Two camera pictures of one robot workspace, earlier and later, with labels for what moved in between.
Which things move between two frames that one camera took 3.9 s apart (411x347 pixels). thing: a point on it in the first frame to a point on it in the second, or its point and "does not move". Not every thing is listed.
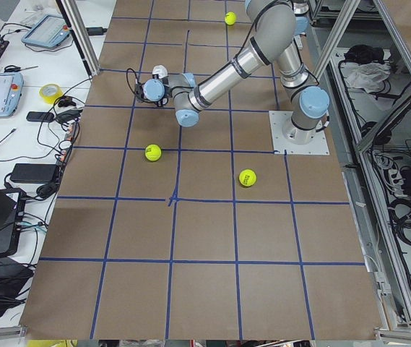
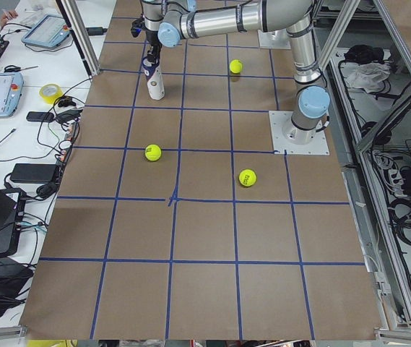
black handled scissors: x=14 y=69 does not move
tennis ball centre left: x=152 y=152 does not move
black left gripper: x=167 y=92 to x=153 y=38
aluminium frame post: x=76 y=24 does not move
